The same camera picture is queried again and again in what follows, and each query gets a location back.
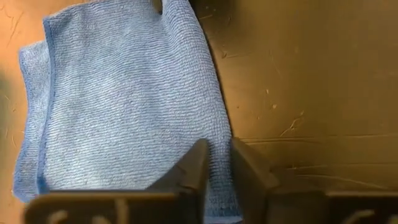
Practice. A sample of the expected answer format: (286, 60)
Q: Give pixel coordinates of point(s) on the blue microfiber towel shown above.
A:
(124, 93)

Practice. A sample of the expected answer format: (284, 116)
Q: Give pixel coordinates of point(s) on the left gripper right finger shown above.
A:
(248, 174)

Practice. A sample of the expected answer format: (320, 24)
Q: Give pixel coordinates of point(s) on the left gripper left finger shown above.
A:
(192, 171)

